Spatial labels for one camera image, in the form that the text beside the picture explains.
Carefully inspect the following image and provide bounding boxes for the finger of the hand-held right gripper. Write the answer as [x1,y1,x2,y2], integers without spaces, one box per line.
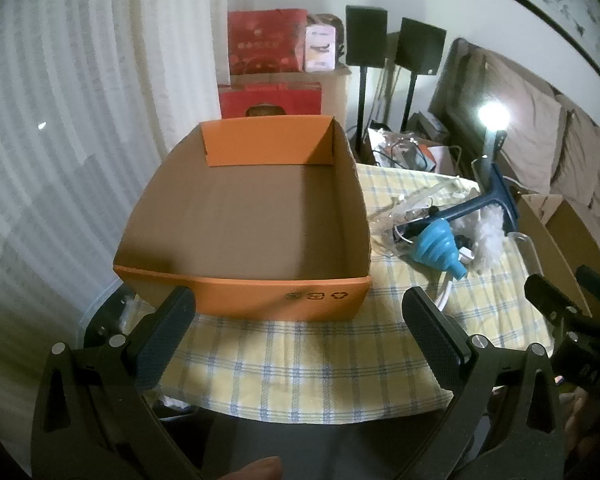
[575,265,600,311]
[524,272,581,322]

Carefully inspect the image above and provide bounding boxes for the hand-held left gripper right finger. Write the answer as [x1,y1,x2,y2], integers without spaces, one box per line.
[401,286,566,480]

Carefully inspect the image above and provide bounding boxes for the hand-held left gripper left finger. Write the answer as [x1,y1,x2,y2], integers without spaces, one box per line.
[30,285,201,480]

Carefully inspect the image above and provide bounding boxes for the white cable with plug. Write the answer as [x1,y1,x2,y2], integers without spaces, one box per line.
[435,255,476,311]

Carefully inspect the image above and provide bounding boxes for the clear plastic container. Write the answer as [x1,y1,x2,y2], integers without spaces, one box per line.
[507,232,538,273]

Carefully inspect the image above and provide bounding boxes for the white fluffy duster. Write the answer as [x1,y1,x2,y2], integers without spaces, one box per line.
[472,207,506,273]

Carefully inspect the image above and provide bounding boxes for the blue funnel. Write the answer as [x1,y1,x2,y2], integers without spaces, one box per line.
[412,217,468,281]

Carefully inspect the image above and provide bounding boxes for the blue window wiper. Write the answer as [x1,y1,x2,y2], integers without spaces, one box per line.
[432,157,521,233]

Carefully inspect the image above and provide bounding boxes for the orange cardboard box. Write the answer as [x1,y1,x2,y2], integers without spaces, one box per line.
[112,115,372,322]

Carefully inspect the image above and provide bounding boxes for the clear plastic packaging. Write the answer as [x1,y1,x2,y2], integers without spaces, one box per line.
[370,180,481,256]

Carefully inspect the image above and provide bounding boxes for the person's left hand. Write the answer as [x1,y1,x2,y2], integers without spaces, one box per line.
[215,456,283,480]

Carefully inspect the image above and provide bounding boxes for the yellow blue checked tablecloth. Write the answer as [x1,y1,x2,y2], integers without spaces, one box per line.
[157,162,556,423]

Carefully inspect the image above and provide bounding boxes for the lit power station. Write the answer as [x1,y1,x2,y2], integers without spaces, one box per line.
[477,102,510,161]

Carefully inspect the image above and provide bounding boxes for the large beige cushion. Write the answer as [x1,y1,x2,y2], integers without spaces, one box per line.
[485,50,568,196]

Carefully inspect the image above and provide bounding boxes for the person's grey trousers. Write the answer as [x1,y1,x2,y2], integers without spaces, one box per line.
[155,395,461,480]

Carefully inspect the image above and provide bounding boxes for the dark brown sofa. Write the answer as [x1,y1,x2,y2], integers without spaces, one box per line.
[427,37,600,226]

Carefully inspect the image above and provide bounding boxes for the white curtain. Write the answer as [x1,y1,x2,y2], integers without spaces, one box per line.
[0,0,236,411]

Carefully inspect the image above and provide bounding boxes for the red gift box with window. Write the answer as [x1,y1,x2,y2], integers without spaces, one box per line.
[218,82,323,120]

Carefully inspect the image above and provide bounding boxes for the black speaker on stand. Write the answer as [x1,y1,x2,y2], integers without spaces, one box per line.
[394,17,447,133]
[345,5,388,153]

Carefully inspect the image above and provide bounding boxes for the red paper gift bag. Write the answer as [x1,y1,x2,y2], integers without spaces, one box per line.
[227,8,308,76]

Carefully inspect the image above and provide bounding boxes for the white tissue packet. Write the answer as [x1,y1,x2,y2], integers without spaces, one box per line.
[305,24,337,72]

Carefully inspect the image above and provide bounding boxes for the brown cardboard box with handle hole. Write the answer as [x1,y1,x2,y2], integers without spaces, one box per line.
[510,192,600,321]

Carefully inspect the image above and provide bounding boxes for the box of cables and clutter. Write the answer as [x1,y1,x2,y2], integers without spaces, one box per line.
[367,120,458,176]

